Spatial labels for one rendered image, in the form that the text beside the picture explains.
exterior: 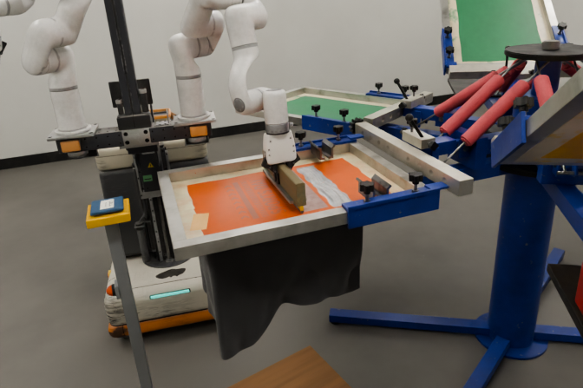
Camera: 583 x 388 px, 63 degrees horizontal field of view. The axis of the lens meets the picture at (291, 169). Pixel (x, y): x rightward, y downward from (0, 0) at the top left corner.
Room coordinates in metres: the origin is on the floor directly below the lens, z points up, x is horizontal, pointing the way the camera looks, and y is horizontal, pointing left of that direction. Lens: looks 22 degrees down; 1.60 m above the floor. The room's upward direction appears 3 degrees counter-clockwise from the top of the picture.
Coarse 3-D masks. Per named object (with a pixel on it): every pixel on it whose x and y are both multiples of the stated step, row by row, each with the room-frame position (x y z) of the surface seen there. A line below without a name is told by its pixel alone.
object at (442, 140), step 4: (440, 136) 1.66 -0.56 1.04; (444, 136) 1.66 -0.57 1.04; (448, 136) 1.66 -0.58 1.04; (436, 140) 1.63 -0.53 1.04; (440, 140) 1.63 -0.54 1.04; (444, 140) 1.62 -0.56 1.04; (448, 140) 1.62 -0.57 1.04; (452, 140) 1.62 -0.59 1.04; (440, 144) 1.60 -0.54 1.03; (444, 144) 1.60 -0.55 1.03; (448, 144) 1.61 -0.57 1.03; (452, 144) 1.61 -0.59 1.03; (424, 148) 1.58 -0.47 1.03; (428, 148) 1.58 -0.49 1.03; (440, 148) 1.60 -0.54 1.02; (444, 148) 1.60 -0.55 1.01; (448, 148) 1.61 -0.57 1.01; (452, 148) 1.61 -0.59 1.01; (424, 152) 1.58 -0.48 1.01; (428, 152) 1.58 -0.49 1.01; (440, 152) 1.60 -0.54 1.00; (444, 152) 1.61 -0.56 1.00; (448, 152) 1.61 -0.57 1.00; (452, 152) 1.62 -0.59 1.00
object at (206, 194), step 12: (324, 168) 1.63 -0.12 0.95; (336, 168) 1.63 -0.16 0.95; (348, 168) 1.62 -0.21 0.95; (228, 180) 1.58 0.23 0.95; (240, 180) 1.57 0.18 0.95; (336, 180) 1.52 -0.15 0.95; (192, 192) 1.49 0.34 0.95; (204, 192) 1.48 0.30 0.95; (216, 192) 1.48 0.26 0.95; (204, 204) 1.39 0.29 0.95; (216, 204) 1.38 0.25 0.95
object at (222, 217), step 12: (348, 180) 1.51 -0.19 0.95; (312, 192) 1.43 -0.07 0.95; (348, 192) 1.41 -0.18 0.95; (228, 204) 1.38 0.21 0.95; (312, 204) 1.34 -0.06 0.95; (324, 204) 1.33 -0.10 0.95; (216, 216) 1.29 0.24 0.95; (228, 216) 1.29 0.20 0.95; (276, 216) 1.27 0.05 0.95; (288, 216) 1.27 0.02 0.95; (216, 228) 1.22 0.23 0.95; (228, 228) 1.21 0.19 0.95
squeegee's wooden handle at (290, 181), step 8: (280, 168) 1.41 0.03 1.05; (288, 168) 1.40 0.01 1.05; (280, 176) 1.42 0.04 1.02; (288, 176) 1.34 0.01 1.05; (296, 176) 1.33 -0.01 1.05; (280, 184) 1.42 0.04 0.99; (288, 184) 1.34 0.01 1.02; (296, 184) 1.28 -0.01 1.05; (304, 184) 1.28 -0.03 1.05; (288, 192) 1.35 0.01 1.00; (296, 192) 1.28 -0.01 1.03; (304, 192) 1.28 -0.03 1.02; (296, 200) 1.28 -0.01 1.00; (304, 200) 1.28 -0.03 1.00
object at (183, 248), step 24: (360, 144) 1.78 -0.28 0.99; (192, 168) 1.62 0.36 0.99; (216, 168) 1.64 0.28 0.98; (240, 168) 1.67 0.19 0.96; (384, 168) 1.53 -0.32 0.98; (168, 192) 1.42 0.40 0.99; (168, 216) 1.24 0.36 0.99; (312, 216) 1.19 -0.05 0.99; (336, 216) 1.19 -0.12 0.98; (192, 240) 1.09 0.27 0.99; (216, 240) 1.09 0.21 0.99; (240, 240) 1.11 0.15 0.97; (264, 240) 1.13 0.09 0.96
